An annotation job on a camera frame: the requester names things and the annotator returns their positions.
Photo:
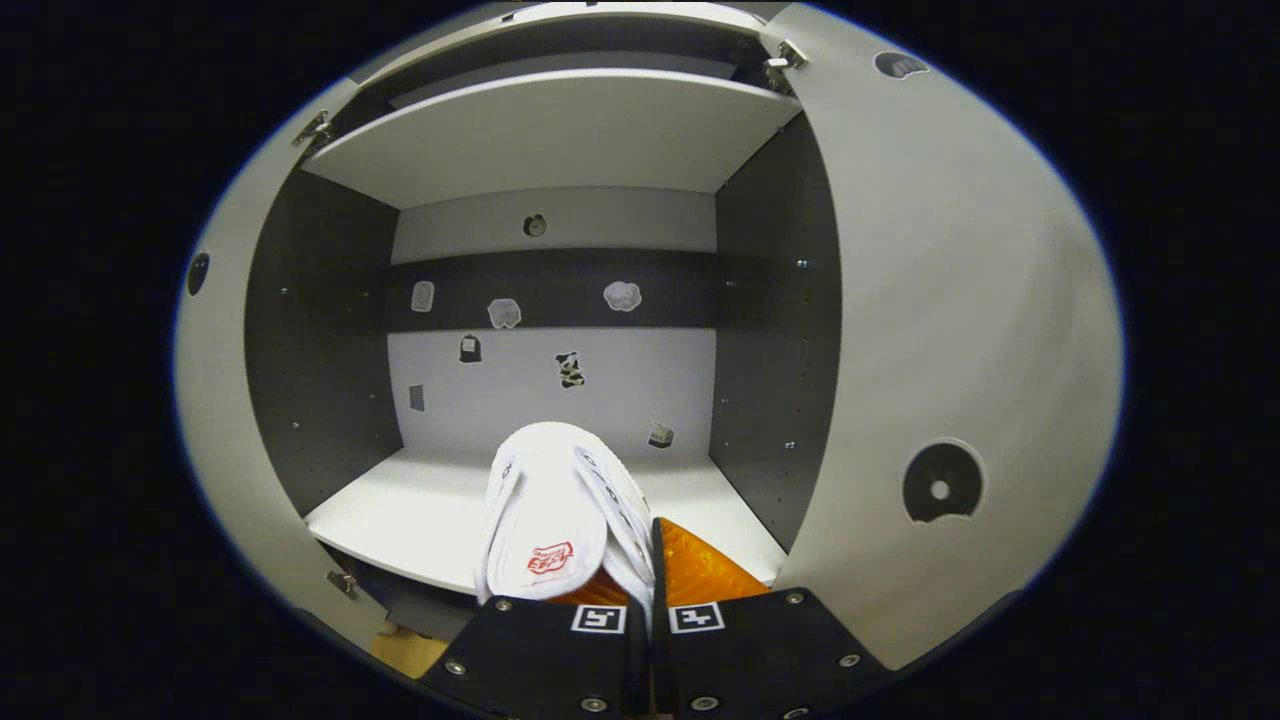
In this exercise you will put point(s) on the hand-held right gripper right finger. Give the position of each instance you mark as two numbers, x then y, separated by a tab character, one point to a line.
760	650

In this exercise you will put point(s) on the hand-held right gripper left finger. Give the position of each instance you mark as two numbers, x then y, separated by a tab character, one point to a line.
540	650

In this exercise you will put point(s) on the white canvas shoe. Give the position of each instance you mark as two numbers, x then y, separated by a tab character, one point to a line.
545	500

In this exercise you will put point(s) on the white shoe cabinet door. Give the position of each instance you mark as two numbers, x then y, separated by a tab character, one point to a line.
215	400
950	300

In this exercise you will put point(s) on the white shoe cabinet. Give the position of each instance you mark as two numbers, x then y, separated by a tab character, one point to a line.
560	130

